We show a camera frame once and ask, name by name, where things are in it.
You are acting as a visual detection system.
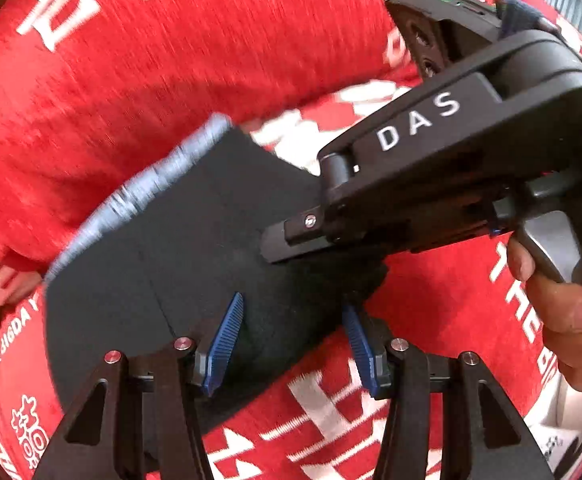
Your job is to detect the grey floral cloth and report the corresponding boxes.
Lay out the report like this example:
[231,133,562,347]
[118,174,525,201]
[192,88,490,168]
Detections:
[45,112,235,282]

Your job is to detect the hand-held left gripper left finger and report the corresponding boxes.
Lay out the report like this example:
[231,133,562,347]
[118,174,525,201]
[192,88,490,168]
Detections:
[33,292,246,480]

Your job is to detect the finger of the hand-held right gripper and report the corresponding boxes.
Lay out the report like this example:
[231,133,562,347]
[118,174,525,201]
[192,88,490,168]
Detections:
[260,209,332,265]

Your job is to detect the red quilt with white characters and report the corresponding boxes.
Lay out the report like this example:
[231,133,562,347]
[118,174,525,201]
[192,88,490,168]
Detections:
[0,0,582,273]

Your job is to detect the red printed bedsheet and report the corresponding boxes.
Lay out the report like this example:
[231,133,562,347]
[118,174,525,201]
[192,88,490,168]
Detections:
[0,80,582,480]

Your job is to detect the black pants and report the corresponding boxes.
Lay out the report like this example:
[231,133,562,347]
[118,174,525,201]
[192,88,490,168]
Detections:
[43,127,390,433]

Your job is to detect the person's right hand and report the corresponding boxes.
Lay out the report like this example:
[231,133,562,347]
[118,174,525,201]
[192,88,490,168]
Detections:
[507,232,582,392]

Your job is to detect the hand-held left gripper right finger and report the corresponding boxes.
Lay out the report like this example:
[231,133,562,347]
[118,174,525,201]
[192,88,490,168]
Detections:
[342,304,554,480]

